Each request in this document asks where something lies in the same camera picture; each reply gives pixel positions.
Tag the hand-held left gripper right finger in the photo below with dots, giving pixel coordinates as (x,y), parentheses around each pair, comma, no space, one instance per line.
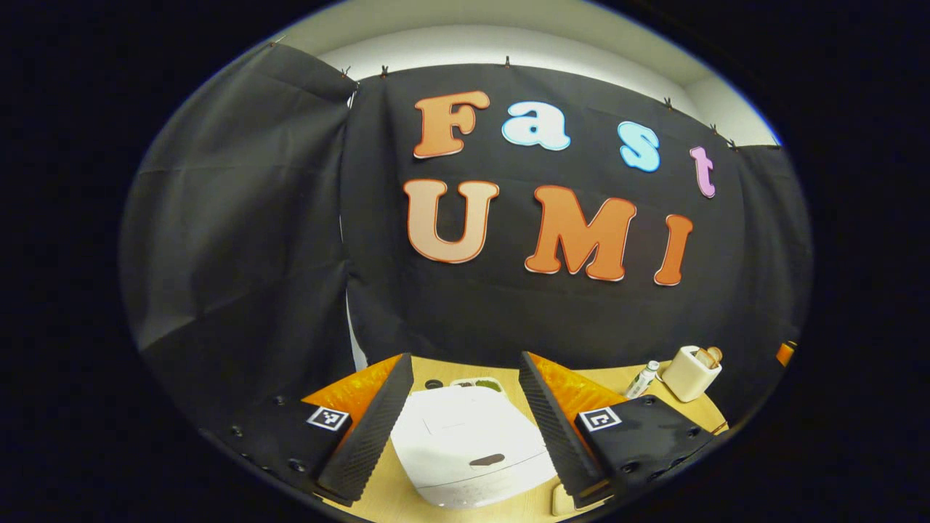
(552,428)

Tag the white toaster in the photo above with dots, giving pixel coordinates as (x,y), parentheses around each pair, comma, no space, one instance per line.
(686,378)

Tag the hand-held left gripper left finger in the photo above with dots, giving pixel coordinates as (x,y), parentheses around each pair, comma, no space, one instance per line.
(374,436)

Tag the toast bread slice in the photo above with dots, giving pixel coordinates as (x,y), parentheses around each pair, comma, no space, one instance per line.
(703,357)
(716,354)

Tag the white drink bottle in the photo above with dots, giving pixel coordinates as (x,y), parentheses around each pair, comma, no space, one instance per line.
(641,380)

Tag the white divided grain tray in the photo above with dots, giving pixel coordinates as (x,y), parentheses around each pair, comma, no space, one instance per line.
(479,383)

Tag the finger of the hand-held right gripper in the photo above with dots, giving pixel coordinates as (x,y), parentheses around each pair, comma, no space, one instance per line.
(785,354)

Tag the black backdrop cloth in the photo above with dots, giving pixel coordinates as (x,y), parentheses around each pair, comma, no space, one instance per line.
(254,254)

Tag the white rice cooker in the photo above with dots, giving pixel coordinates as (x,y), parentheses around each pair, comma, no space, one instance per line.
(458,436)

